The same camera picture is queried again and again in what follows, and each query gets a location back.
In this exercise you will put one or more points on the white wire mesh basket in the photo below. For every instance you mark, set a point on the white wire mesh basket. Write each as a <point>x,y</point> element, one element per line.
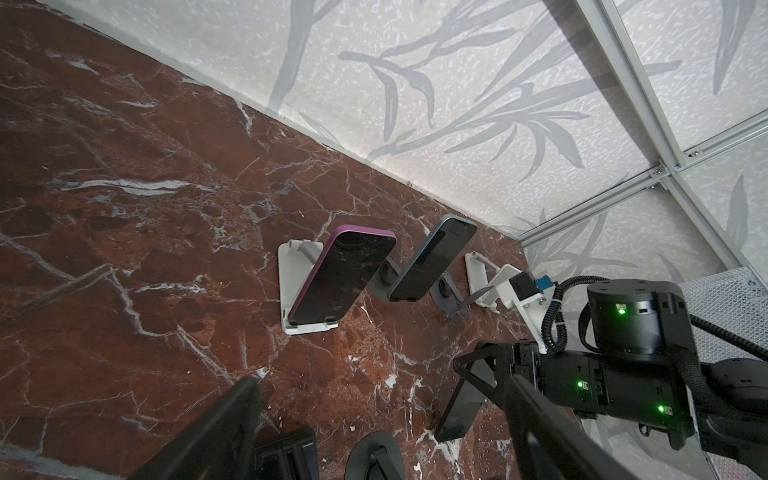
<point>735,300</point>

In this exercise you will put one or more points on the white stand under purple phone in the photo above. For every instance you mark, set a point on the white stand under purple phone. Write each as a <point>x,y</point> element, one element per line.
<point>296,260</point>

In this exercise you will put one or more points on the white folding phone stand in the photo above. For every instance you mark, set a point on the white folding phone stand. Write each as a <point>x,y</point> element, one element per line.
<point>489,284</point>

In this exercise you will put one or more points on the aluminium frame crossbar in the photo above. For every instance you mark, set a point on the aluminium frame crossbar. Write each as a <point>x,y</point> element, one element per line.
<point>710,149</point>

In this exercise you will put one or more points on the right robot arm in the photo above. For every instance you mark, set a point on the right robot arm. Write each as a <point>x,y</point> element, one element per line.
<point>727,399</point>

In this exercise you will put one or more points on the teal phone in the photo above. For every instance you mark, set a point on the teal phone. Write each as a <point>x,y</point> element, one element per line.
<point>442,246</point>

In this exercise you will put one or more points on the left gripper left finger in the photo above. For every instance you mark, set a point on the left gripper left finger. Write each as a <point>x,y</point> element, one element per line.
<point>219,444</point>

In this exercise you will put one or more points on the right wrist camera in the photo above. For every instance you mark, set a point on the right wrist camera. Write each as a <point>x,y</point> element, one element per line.
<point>519,290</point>

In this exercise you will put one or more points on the silver phone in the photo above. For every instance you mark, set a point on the silver phone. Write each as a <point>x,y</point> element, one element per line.
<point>460,413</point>

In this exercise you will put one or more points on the black folding phone stand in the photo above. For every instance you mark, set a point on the black folding phone stand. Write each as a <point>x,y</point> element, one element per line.
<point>291,456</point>

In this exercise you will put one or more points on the purple phone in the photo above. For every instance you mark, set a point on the purple phone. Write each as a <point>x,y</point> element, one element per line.
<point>349,260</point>

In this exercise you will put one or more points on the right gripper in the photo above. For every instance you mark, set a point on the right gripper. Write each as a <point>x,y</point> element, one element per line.
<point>629,372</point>

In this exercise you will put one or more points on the grey round stand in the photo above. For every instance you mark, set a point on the grey round stand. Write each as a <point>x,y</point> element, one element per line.
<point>383,280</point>

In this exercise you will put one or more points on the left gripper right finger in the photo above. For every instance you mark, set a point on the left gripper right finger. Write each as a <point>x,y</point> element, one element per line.
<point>547,444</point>

